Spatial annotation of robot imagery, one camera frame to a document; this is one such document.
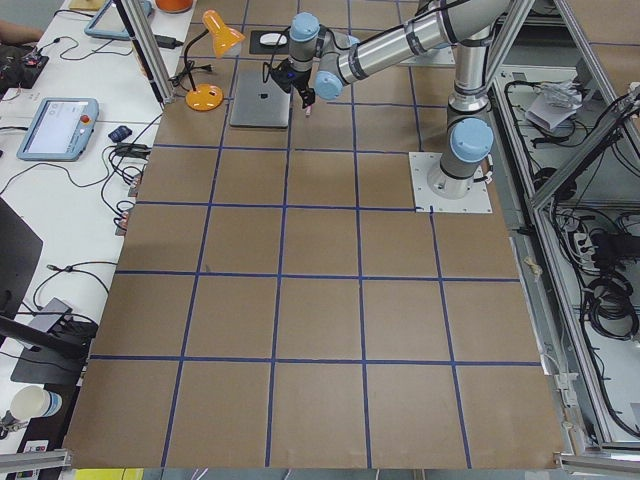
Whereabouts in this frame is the white paper cup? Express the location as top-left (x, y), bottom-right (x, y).
top-left (9, 385), bottom-right (63, 421)

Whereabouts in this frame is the white computer mouse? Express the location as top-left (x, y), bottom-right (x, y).
top-left (259, 32), bottom-right (287, 48)

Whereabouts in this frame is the blue teach pendant near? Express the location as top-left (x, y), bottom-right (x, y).
top-left (16, 97), bottom-right (100, 162)

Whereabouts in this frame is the aluminium frame post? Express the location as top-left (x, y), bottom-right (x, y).
top-left (114, 0), bottom-right (174, 105)

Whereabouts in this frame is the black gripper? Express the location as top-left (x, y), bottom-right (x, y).
top-left (293, 70), bottom-right (316, 110)

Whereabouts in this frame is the blue teach pendant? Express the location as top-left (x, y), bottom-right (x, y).
top-left (84, 1), bottom-right (130, 41)
top-left (16, 97), bottom-right (100, 162)

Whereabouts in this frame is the grey usb hub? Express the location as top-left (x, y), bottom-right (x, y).
top-left (29, 298), bottom-right (72, 333)

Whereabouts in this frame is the blue teach pendant far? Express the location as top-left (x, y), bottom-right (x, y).
top-left (84, 1), bottom-right (130, 41)

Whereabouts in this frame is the black mousepad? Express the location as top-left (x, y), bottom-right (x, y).
top-left (249, 30), bottom-right (289, 55)

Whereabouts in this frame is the silver laptop notebook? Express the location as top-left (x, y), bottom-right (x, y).
top-left (230, 70), bottom-right (290, 129)

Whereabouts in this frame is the orange bucket with lid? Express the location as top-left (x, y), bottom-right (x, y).
top-left (155, 0), bottom-right (194, 14)

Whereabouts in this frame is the orange desk lamp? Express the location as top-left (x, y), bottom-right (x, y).
top-left (181, 9), bottom-right (247, 114)

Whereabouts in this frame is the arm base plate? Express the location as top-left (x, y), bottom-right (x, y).
top-left (408, 152), bottom-right (493, 214)
top-left (400, 46), bottom-right (455, 68)

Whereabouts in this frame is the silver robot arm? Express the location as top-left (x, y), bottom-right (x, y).
top-left (270, 0), bottom-right (510, 200)

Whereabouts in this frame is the dark blue pouch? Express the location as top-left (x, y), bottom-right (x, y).
top-left (108, 125), bottom-right (132, 143)

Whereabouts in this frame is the black monitor stand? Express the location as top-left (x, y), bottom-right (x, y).
top-left (1, 202), bottom-right (97, 385)

